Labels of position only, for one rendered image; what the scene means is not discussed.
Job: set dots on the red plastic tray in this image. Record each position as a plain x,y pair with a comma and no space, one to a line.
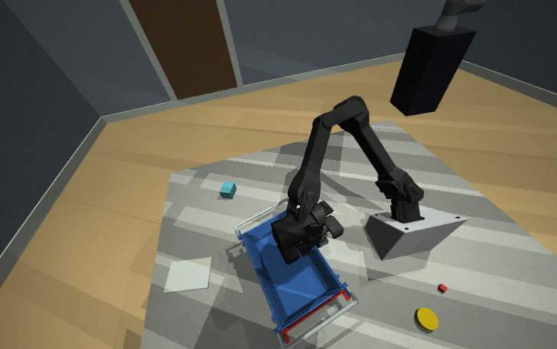
284,334

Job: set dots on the yellow flat disc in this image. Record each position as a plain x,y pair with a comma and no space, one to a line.
426,319

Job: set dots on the small teal block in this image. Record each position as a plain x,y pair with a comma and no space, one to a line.
228,190

